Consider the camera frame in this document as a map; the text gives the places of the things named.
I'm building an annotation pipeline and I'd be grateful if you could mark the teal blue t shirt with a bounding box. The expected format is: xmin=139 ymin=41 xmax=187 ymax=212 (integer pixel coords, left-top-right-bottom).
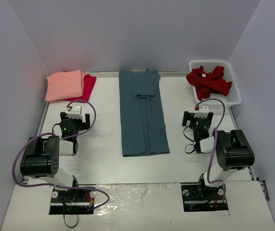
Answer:
xmin=119 ymin=69 xmax=170 ymax=157

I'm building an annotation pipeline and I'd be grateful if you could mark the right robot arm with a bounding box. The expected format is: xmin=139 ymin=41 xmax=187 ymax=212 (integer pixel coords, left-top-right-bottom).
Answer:
xmin=182 ymin=111 xmax=255 ymax=199

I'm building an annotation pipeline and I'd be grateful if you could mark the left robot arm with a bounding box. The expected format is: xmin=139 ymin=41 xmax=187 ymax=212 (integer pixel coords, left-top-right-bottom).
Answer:
xmin=20 ymin=112 xmax=91 ymax=201

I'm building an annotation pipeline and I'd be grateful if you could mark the folded salmon pink t shirt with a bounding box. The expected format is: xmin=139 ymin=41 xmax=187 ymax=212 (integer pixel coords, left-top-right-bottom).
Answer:
xmin=45 ymin=70 xmax=84 ymax=102

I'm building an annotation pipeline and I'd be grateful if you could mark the white perforated plastic basket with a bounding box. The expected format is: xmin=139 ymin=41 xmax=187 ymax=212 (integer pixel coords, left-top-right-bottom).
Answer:
xmin=188 ymin=60 xmax=242 ymax=108

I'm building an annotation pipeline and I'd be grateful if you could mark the folded magenta t shirt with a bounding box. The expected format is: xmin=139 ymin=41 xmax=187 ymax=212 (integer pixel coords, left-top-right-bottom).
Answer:
xmin=64 ymin=75 xmax=97 ymax=102

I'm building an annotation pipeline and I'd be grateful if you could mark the crumpled dark red t shirt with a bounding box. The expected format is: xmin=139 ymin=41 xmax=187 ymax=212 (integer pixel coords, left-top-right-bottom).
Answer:
xmin=186 ymin=65 xmax=232 ymax=101

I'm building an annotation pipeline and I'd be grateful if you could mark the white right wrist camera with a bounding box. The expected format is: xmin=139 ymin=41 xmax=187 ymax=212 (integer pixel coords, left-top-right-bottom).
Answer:
xmin=194 ymin=103 xmax=209 ymax=118

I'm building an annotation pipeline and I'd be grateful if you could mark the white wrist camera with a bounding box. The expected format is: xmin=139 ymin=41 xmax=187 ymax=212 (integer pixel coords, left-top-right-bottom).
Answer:
xmin=67 ymin=104 xmax=82 ymax=120
xmin=194 ymin=103 xmax=209 ymax=118

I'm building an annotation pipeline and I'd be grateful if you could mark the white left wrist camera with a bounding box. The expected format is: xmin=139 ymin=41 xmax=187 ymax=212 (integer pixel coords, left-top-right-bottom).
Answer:
xmin=67 ymin=104 xmax=82 ymax=120

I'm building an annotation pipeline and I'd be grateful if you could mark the aluminium table edge rail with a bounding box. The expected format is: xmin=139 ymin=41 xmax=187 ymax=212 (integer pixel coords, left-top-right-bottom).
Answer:
xmin=227 ymin=108 xmax=258 ymax=181

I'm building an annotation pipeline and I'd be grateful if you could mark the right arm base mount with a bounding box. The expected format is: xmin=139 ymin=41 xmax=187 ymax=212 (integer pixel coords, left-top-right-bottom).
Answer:
xmin=181 ymin=183 xmax=228 ymax=212

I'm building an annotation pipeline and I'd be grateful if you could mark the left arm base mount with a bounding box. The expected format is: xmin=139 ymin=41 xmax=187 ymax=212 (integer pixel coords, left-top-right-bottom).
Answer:
xmin=49 ymin=186 xmax=96 ymax=215

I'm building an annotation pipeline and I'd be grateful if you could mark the black thin floor cable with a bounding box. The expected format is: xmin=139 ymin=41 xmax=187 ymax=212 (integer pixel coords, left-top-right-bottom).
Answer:
xmin=62 ymin=212 xmax=79 ymax=228

